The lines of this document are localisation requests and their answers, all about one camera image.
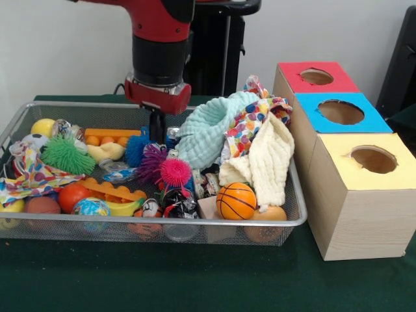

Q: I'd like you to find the cream muslin cloth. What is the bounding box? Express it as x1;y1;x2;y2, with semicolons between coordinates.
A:
218;113;296;207

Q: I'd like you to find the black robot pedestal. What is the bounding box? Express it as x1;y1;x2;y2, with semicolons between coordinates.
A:
188;0;263;96

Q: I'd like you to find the red-orange ball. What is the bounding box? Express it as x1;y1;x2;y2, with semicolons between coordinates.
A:
58;183;90;214

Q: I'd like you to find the dark green tablecloth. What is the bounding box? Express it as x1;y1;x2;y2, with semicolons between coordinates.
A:
0;94;416;312

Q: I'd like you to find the blue spiky ball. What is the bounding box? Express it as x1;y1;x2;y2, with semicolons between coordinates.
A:
125;126;176;168

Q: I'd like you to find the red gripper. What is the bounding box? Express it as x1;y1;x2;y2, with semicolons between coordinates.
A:
124;73;192;144

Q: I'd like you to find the side table with green cloth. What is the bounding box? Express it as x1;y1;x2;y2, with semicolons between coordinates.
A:
385;103;416;139

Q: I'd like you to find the wooden box with three holes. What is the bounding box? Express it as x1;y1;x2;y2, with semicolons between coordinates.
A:
270;60;416;262

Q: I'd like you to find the shallow clear mesh bin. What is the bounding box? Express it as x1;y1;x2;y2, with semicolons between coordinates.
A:
0;100;308;247

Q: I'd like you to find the colourful dotted cloth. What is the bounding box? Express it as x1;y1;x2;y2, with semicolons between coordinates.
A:
243;75;295;126
224;100;277;159

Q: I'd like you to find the orange toy basketball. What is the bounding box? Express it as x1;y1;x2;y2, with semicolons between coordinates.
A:
216;181;257;221

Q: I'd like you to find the white colourful patterned cloth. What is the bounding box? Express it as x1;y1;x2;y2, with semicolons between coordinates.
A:
0;141;87;205

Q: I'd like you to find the large green spiky ball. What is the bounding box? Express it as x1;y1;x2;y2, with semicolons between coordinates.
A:
40;135;97;176

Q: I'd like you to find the clear packet with coloured print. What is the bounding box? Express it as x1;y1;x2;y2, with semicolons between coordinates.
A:
99;161;139;185

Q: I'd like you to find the mint muslin cloth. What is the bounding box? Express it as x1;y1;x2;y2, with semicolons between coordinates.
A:
175;90;261;170

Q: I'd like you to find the multicolour spiky caterpillar toy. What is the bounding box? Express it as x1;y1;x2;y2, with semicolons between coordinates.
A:
157;158;196;196

